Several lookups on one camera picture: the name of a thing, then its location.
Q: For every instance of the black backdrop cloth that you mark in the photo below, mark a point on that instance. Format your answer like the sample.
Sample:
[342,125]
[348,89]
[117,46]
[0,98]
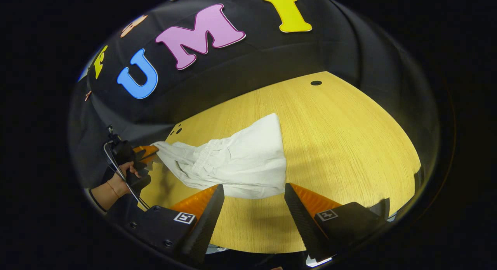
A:
[252,60]

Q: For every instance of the white jeans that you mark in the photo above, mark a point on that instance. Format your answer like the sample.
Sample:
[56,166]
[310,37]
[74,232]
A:
[248,161]

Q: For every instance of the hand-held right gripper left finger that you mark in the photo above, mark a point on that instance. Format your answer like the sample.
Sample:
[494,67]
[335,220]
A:
[207,223]

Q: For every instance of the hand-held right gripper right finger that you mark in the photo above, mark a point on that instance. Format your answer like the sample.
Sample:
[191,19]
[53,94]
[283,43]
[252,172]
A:
[301,219]

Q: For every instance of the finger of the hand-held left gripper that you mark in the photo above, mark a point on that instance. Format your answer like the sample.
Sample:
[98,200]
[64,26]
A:
[146,159]
[146,149]

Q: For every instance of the small pink clip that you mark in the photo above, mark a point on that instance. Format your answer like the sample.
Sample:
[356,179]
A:
[88,95]

